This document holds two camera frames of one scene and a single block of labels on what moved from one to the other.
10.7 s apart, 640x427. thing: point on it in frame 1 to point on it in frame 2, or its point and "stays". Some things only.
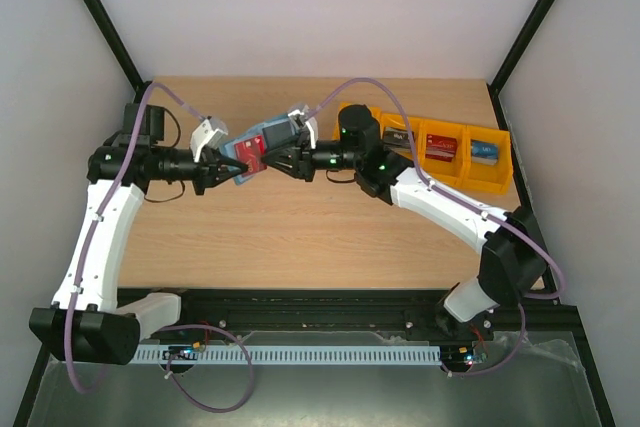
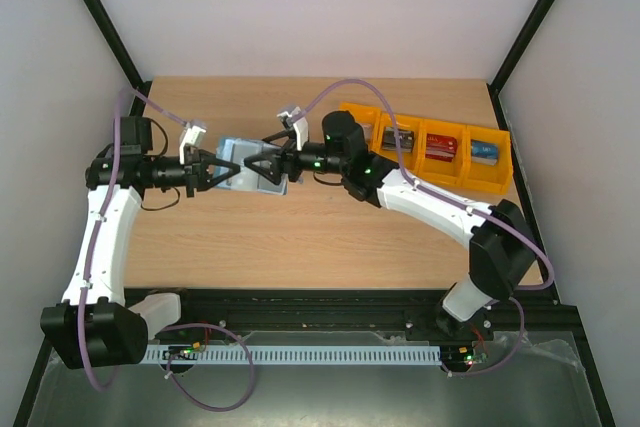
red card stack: x=441 y=147 stays
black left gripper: x=210 y=162 stays
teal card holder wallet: x=254 y=133 to x=237 y=150
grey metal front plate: x=534 y=382 stays
